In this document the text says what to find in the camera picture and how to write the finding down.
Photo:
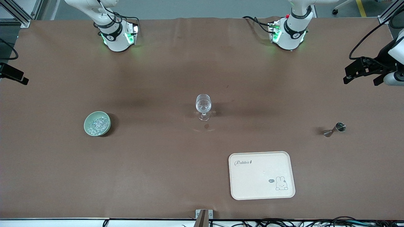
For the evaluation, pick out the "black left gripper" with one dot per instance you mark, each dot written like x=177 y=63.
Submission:
x=379 y=63

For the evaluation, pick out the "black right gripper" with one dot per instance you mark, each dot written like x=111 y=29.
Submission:
x=9 y=73

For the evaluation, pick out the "steel double jigger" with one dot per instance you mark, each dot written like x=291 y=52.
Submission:
x=341 y=127

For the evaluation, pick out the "clear ice cube pile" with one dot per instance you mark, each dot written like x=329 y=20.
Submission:
x=98 y=125

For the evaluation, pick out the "clear wine glass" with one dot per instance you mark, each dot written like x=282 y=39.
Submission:
x=203 y=105

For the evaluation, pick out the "office chair base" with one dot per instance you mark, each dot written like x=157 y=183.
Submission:
x=335 y=12

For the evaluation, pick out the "pale green bowl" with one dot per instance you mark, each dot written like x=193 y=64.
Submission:
x=88 y=130

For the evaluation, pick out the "brown table mat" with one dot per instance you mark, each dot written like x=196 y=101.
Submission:
x=157 y=78

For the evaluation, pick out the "cream rabbit print tray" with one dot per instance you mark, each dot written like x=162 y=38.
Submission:
x=252 y=179

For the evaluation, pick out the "aluminium frame profile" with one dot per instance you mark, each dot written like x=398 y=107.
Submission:
x=383 y=19
x=26 y=22

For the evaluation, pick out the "silver mount bracket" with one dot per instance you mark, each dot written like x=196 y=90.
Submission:
x=198 y=213

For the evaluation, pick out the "dark mount post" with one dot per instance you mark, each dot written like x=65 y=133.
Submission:
x=202 y=221

